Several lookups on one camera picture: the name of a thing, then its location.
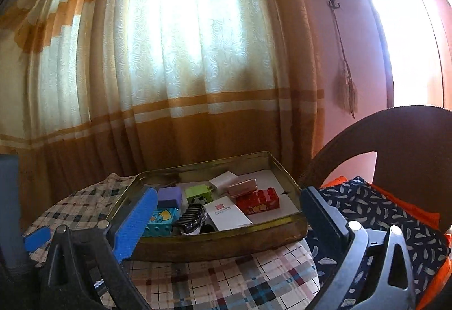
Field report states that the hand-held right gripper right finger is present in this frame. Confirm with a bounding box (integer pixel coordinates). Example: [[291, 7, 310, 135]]
[[300, 186, 417, 310]]

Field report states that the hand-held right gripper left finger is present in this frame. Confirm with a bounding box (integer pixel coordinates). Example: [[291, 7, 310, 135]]
[[39, 187, 158, 310]]

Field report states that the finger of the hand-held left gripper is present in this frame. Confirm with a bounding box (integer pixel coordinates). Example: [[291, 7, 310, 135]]
[[23, 225, 52, 254]]

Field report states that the teal building block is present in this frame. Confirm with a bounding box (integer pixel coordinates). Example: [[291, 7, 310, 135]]
[[141, 207, 181, 238]]

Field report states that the purple block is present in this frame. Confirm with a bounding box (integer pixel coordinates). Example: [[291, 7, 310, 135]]
[[156, 186, 183, 209]]

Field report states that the red building block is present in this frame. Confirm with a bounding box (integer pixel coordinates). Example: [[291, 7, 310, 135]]
[[236, 188, 281, 215]]

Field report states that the copper coloured box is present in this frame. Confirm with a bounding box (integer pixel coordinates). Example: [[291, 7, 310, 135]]
[[227, 179, 258, 198]]

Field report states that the white box with red label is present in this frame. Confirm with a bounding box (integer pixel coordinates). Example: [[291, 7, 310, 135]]
[[205, 200, 254, 232]]

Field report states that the gold metal tin box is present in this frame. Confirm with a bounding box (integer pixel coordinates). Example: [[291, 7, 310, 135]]
[[106, 151, 308, 263]]

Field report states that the white charger plug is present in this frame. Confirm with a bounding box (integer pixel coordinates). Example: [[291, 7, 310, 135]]
[[208, 171, 238, 195]]

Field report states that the navy patterned cloth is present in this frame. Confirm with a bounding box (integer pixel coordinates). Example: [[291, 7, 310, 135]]
[[307, 176, 451, 310]]

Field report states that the orange cloth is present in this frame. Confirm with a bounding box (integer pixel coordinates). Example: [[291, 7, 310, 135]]
[[320, 174, 452, 310]]

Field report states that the plaid-covered round table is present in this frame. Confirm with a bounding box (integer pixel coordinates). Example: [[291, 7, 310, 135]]
[[23, 173, 320, 310]]

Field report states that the beige and orange curtain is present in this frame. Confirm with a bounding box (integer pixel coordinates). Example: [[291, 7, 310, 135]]
[[0, 0, 325, 198]]

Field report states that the straw wall tassel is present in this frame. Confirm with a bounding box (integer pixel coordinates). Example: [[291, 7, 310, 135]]
[[330, 8, 359, 119]]

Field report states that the wooden door frame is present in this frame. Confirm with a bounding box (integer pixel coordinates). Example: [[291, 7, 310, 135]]
[[339, 0, 452, 109]]

